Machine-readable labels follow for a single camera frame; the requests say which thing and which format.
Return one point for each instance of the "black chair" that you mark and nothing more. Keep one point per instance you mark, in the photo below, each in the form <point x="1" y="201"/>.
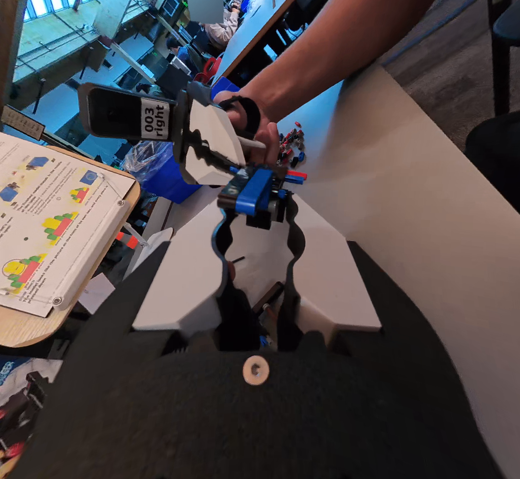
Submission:
<point x="501" y="19"/>

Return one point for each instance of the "pile of small red lego pieces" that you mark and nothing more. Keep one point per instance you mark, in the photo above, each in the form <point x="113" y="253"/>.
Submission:
<point x="290" y="145"/>

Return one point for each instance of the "lego truck box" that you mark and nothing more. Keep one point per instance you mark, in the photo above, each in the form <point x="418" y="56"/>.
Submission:
<point x="20" y="405"/>

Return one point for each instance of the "person's right hand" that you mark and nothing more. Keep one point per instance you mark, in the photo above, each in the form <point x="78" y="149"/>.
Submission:
<point x="268" y="137"/>

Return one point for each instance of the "blue bin with plastic bag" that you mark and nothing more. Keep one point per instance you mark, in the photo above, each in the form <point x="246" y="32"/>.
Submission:
<point x="162" y="174"/>

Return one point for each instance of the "white paper sheet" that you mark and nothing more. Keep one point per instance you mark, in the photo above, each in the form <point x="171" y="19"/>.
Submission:
<point x="96" y="292"/>

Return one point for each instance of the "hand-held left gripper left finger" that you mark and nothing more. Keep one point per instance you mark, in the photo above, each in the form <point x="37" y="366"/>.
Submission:
<point x="183" y="284"/>

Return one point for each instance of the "wooden board with brick sheet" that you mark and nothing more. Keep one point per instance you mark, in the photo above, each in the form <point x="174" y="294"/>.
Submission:
<point x="61" y="223"/>

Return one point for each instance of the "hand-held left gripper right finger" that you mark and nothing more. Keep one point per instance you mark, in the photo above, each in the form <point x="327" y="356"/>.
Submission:
<point x="337" y="284"/>

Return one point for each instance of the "red chair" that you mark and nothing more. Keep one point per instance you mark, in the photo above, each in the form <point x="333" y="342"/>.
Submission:
<point x="208" y="69"/>

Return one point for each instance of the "person's right forearm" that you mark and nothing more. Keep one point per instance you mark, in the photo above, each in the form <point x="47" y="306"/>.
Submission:
<point x="345" y="27"/>

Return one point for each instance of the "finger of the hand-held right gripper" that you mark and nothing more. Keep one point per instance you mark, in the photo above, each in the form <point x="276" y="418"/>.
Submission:
<point x="199" y="170"/>
<point x="211" y="129"/>

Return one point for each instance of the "blue and black lego assembly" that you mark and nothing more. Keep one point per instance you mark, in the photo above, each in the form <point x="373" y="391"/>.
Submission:
<point x="256" y="192"/>

